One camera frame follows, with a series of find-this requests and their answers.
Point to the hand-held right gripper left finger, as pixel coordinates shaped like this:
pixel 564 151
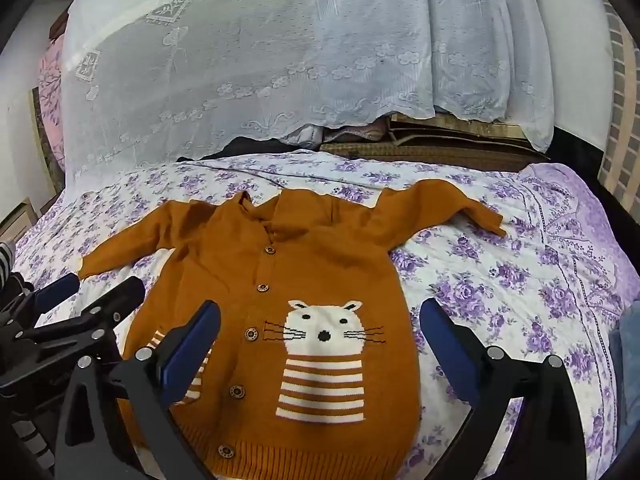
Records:
pixel 192 345

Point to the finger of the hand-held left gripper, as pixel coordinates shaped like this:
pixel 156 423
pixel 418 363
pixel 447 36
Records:
pixel 120 297
pixel 57 291

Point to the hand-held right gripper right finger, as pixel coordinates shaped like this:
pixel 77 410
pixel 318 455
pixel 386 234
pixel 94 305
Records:
pixel 445 347

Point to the orange knit cat sweater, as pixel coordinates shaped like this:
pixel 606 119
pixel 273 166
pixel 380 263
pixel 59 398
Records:
pixel 320 270

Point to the person's left forearm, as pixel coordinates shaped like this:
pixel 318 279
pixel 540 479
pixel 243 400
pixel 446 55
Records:
pixel 5 262

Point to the wooden cabinet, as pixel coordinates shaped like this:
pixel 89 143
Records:
pixel 15 217

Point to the purple floral bed sheet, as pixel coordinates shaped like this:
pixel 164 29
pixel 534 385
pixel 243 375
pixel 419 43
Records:
pixel 500 270

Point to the blue cloth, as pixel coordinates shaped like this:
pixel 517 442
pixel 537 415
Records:
pixel 627 360

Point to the pink floral cloth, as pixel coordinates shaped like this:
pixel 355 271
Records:
pixel 50 100

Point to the grey white folded garment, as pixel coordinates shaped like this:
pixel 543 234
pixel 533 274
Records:
pixel 305 135

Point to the white lace cloth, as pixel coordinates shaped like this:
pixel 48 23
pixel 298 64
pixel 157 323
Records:
pixel 250 50

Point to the white plain cloth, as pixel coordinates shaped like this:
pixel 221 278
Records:
pixel 525 60

